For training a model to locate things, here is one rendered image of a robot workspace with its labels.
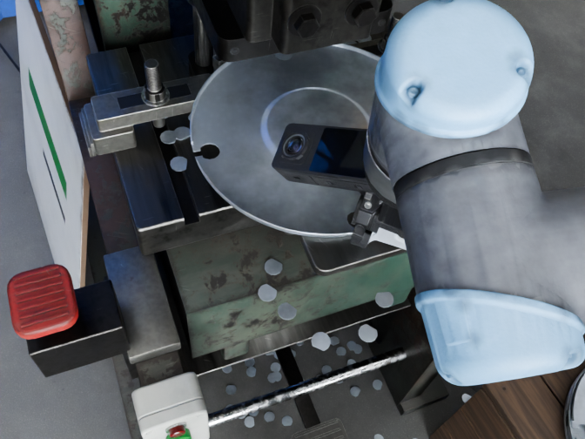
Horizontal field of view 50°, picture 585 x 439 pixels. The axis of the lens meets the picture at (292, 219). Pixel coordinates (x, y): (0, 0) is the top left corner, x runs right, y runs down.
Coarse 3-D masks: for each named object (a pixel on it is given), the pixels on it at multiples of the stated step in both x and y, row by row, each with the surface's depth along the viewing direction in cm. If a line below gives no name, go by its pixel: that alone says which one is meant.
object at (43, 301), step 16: (32, 272) 62; (48, 272) 63; (64, 272) 63; (16, 288) 61; (32, 288) 61; (48, 288) 62; (64, 288) 62; (16, 304) 61; (32, 304) 61; (48, 304) 61; (64, 304) 61; (16, 320) 60; (32, 320) 60; (48, 320) 60; (64, 320) 60; (32, 336) 60
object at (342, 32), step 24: (240, 0) 62; (264, 0) 60; (288, 0) 57; (312, 0) 58; (336, 0) 59; (360, 0) 60; (240, 24) 64; (264, 24) 63; (288, 24) 59; (312, 24) 59; (336, 24) 62; (360, 24) 61; (288, 48) 62; (312, 48) 63
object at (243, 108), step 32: (224, 64) 76; (256, 64) 78; (288, 64) 78; (320, 64) 79; (352, 64) 79; (224, 96) 74; (256, 96) 75; (288, 96) 74; (320, 96) 75; (352, 96) 76; (192, 128) 71; (224, 128) 72; (256, 128) 72; (224, 160) 69; (256, 160) 70; (224, 192) 67; (256, 192) 67; (288, 192) 68; (320, 192) 68; (352, 192) 68; (288, 224) 66; (320, 224) 66
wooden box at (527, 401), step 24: (504, 384) 104; (528, 384) 104; (552, 384) 104; (480, 408) 108; (504, 408) 102; (528, 408) 102; (552, 408) 102; (456, 432) 119; (480, 432) 111; (504, 432) 103; (528, 432) 100; (552, 432) 100
